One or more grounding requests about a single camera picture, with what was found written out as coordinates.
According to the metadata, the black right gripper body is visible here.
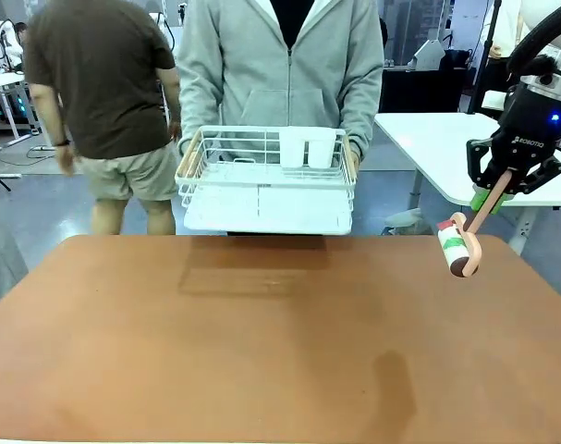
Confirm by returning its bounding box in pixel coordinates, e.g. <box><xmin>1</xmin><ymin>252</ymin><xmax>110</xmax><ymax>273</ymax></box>
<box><xmin>489</xmin><ymin>82</ymin><xmax>561</xmax><ymax>173</ymax></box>

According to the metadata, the pink lint roller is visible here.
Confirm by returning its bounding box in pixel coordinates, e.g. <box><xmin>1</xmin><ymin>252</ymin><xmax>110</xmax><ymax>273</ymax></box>
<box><xmin>435</xmin><ymin>169</ymin><xmax>512</xmax><ymax>279</ymax></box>

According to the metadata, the white cutlery holder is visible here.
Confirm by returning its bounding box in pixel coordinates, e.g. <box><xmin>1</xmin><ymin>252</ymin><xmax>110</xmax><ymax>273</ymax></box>
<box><xmin>278</xmin><ymin>126</ymin><xmax>337</xmax><ymax>169</ymax></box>

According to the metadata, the white plastic drip tray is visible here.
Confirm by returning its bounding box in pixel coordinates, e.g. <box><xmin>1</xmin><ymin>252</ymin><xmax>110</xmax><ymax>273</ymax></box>
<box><xmin>182</xmin><ymin>183</ymin><xmax>354</xmax><ymax>236</ymax></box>

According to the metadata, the white wire dish rack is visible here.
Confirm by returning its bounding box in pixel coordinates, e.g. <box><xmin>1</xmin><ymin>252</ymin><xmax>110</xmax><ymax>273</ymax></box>
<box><xmin>174</xmin><ymin>125</ymin><xmax>359</xmax><ymax>210</ymax></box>

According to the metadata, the person's right forearm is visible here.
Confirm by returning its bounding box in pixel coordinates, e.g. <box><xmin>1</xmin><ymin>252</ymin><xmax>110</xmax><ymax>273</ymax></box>
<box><xmin>176</xmin><ymin>68</ymin><xmax>226</xmax><ymax>142</ymax></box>

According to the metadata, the person's left forearm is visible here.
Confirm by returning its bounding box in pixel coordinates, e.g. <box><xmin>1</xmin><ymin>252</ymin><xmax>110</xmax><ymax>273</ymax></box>
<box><xmin>338</xmin><ymin>68</ymin><xmax>385</xmax><ymax>161</ymax></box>

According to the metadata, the person's left hand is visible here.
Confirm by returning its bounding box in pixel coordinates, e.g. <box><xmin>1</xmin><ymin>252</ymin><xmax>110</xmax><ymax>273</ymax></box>
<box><xmin>343</xmin><ymin>133</ymin><xmax>362</xmax><ymax>169</ymax></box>

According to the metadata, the person's right hand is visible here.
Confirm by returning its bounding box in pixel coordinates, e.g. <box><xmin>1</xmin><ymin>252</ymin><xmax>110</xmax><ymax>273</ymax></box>
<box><xmin>177</xmin><ymin>130</ymin><xmax>203</xmax><ymax>159</ymax></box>

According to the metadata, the bystander's left hand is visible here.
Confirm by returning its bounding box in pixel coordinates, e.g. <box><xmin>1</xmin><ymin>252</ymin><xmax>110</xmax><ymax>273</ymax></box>
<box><xmin>57</xmin><ymin>144</ymin><xmax>79</xmax><ymax>178</ymax></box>

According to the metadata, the white side table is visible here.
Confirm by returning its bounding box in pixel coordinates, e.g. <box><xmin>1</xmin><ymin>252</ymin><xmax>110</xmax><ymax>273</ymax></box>
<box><xmin>374</xmin><ymin>112</ymin><xmax>561</xmax><ymax>256</ymax></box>

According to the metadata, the black stand pole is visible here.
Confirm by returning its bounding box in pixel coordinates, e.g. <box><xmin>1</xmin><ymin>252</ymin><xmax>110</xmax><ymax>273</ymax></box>
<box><xmin>467</xmin><ymin>0</ymin><xmax>502</xmax><ymax>115</ymax></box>

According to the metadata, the black cabinet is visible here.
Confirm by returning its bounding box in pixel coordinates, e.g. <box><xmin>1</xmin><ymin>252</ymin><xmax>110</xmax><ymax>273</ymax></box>
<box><xmin>378</xmin><ymin>68</ymin><xmax>465</xmax><ymax>114</ymax></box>

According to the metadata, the person in white shirt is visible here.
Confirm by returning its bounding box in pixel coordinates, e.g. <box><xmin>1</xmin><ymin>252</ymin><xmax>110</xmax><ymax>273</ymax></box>
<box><xmin>485</xmin><ymin>0</ymin><xmax>525</xmax><ymax>61</ymax></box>

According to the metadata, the white machine housing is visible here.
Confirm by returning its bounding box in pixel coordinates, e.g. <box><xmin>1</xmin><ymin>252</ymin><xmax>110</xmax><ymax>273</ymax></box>
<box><xmin>408</xmin><ymin>39</ymin><xmax>446</xmax><ymax>71</ymax></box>

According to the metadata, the person in grey hoodie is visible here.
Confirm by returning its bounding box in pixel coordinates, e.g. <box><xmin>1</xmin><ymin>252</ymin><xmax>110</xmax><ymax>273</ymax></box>
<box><xmin>176</xmin><ymin>0</ymin><xmax>385</xmax><ymax>238</ymax></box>

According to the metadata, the bystander in brown shirt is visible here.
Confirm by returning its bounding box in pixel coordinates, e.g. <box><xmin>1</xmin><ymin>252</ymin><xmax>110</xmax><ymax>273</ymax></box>
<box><xmin>23</xmin><ymin>0</ymin><xmax>183</xmax><ymax>236</ymax></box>

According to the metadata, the white desk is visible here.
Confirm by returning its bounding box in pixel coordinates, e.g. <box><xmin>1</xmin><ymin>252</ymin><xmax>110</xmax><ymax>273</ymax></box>
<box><xmin>0</xmin><ymin>71</ymin><xmax>37</xmax><ymax>179</ymax></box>

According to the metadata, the black cable hose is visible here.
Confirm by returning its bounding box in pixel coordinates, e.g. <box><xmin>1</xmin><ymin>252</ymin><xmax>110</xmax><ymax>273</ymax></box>
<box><xmin>507</xmin><ymin>0</ymin><xmax>561</xmax><ymax>76</ymax></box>

